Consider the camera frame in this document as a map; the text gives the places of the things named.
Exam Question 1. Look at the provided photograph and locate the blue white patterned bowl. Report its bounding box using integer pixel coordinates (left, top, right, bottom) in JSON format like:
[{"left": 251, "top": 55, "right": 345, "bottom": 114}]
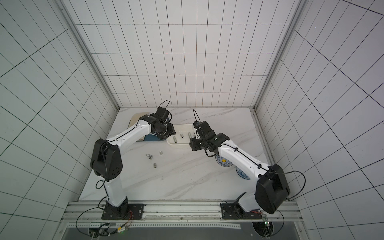
[{"left": 236, "top": 166, "right": 251, "bottom": 180}]

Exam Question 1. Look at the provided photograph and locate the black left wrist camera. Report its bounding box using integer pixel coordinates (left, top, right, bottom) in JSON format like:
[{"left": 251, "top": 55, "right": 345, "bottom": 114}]
[{"left": 155, "top": 107, "right": 172, "bottom": 123}]

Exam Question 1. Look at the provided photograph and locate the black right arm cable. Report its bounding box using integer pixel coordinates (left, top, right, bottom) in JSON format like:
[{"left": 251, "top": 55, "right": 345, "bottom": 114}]
[{"left": 192, "top": 108, "right": 307, "bottom": 238}]

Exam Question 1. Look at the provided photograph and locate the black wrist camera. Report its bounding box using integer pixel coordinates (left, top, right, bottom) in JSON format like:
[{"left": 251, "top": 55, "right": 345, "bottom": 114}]
[
  {"left": 155, "top": 107, "right": 172, "bottom": 123},
  {"left": 193, "top": 121, "right": 230, "bottom": 145}
]

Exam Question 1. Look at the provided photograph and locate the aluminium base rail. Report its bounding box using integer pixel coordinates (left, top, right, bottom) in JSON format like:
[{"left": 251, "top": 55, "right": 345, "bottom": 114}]
[{"left": 60, "top": 200, "right": 303, "bottom": 229}]

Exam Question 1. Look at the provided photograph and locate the white storage box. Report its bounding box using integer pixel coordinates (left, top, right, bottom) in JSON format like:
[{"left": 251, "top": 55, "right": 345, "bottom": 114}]
[{"left": 167, "top": 124, "right": 196, "bottom": 147}]

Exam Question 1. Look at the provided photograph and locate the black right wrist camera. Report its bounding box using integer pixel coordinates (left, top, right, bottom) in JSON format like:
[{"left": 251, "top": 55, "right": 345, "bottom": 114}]
[{"left": 193, "top": 121, "right": 230, "bottom": 145}]

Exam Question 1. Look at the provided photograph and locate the dark teal tray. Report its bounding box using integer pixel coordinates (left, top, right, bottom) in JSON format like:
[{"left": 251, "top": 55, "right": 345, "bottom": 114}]
[{"left": 144, "top": 134, "right": 161, "bottom": 142}]

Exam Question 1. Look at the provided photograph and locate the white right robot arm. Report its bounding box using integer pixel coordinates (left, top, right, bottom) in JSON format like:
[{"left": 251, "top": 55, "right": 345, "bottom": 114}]
[{"left": 190, "top": 136, "right": 291, "bottom": 214}]

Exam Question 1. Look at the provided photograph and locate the beige folded cloth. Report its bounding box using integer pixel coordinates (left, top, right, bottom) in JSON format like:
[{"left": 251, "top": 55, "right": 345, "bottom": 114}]
[{"left": 128, "top": 112, "right": 150, "bottom": 128}]

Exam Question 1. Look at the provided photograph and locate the blue yellow patterned bowl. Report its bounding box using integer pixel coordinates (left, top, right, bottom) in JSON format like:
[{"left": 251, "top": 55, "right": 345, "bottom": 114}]
[{"left": 215, "top": 155, "right": 233, "bottom": 168}]

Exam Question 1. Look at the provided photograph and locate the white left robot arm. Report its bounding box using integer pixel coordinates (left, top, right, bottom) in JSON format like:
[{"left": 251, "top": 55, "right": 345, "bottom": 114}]
[{"left": 90, "top": 114, "right": 176, "bottom": 208}]

